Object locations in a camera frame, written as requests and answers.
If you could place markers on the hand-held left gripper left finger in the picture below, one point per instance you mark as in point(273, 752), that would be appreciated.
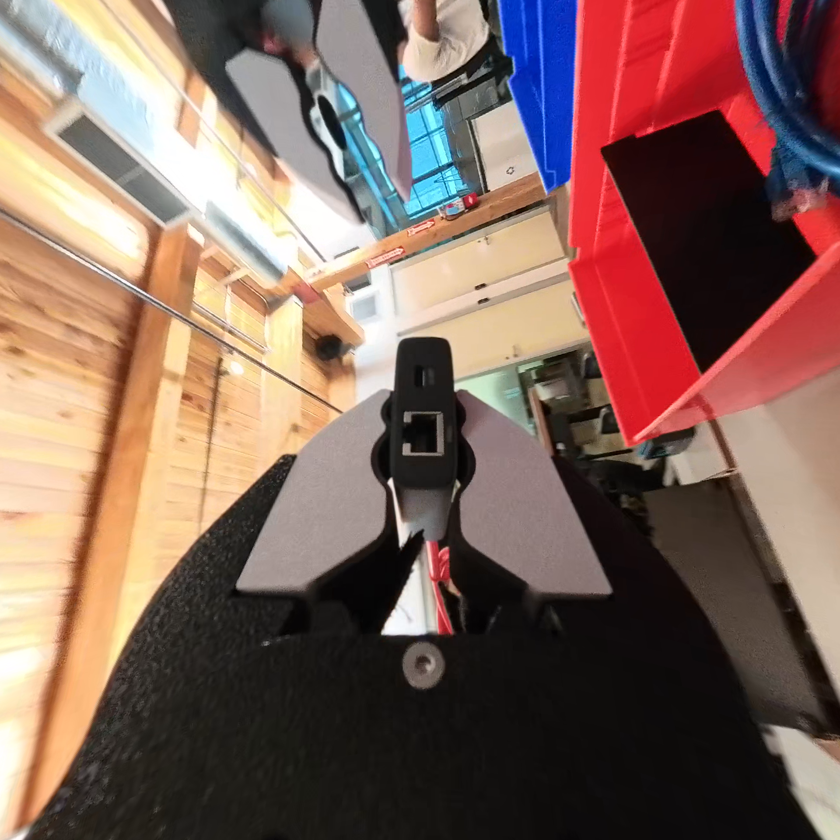
point(308, 512)

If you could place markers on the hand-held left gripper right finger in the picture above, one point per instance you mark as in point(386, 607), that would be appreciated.
point(531, 512)

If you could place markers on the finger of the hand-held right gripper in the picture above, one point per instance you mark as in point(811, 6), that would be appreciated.
point(367, 72)
point(275, 105)

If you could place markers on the black ethernet adapter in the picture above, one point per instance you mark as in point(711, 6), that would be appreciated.
point(423, 387)

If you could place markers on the red plastic bin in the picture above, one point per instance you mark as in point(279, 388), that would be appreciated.
point(630, 131)

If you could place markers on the blue-lit window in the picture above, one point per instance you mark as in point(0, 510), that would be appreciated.
point(426, 151)

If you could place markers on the large metal air vent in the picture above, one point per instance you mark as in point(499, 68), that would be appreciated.
point(118, 167)

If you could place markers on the black ceiling speaker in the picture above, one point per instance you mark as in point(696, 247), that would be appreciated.
point(328, 348)

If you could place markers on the red arrow sign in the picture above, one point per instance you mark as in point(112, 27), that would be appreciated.
point(384, 257)
point(421, 229)

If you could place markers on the blue plastic bin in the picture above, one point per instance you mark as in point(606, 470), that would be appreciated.
point(538, 79)

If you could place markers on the wooden ceiling beam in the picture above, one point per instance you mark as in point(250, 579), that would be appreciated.
point(472, 213)

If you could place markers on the white cabinet doors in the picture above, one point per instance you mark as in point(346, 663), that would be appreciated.
point(479, 262)

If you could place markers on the thin metal ceiling rod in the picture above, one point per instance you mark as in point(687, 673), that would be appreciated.
point(164, 308)

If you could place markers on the black bin divider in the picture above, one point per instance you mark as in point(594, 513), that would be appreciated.
point(709, 243)

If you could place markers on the silver air duct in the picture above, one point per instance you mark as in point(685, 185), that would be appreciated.
point(246, 243)

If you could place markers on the small wall vent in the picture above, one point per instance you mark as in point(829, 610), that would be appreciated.
point(365, 306)

